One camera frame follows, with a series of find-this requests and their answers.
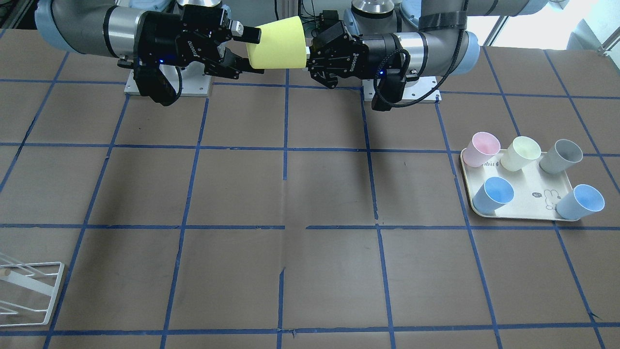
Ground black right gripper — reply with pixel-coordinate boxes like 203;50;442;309
141;7;265;79

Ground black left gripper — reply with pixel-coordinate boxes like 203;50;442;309
307;21;403;88

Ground yellow plastic cup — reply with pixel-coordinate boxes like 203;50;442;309
246;16;307;69

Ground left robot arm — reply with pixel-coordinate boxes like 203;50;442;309
307;0;480;99

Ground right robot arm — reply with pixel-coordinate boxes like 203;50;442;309
35;0;264;81

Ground pink plastic cup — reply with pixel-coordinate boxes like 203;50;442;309
462;132;501;168

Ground pale green plastic cup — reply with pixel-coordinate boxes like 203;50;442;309
500;136;541;172

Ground blue cup far corner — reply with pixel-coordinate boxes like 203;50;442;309
472;176;514;215

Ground grey plastic cup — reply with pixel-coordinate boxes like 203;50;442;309
540;139;583;175

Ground blue cup near bunny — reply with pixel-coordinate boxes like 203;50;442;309
556;185;606;220

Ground cream serving tray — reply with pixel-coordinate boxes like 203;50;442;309
459;149;573;222

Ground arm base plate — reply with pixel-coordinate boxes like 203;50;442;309
362;78;441;103
124;71;214;97

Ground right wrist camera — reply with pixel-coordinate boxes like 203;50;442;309
133;64;183;107

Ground white wire cup rack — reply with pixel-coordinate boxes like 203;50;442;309
1;260;65;328

